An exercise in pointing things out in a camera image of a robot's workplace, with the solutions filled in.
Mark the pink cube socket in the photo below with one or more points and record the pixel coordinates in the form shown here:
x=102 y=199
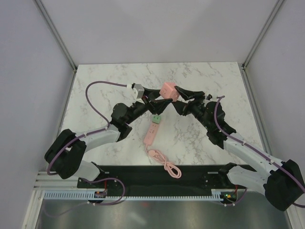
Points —
x=168 y=91

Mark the white slotted cable duct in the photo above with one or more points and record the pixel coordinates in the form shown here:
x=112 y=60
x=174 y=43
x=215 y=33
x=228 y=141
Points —
x=94 y=195

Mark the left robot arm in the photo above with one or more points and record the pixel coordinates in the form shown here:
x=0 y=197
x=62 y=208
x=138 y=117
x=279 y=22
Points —
x=65 y=156

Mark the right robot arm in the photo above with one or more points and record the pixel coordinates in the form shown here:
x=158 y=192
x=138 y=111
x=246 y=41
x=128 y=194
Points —
x=281 y=182

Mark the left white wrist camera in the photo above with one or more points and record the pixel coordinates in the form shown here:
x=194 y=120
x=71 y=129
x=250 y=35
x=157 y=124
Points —
x=137 y=92

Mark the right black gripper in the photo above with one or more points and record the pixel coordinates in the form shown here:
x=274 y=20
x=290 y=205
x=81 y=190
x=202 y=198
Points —
x=186 y=95

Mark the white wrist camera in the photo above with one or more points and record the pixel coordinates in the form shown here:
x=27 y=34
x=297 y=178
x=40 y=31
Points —
x=209 y=97
x=137 y=92

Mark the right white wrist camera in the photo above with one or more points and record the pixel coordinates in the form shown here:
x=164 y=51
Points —
x=209 y=97

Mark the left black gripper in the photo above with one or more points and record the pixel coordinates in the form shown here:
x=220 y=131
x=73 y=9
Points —
x=156 y=106

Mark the green cube plug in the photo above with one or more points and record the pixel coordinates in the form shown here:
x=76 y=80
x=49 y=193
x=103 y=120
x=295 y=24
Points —
x=156 y=119

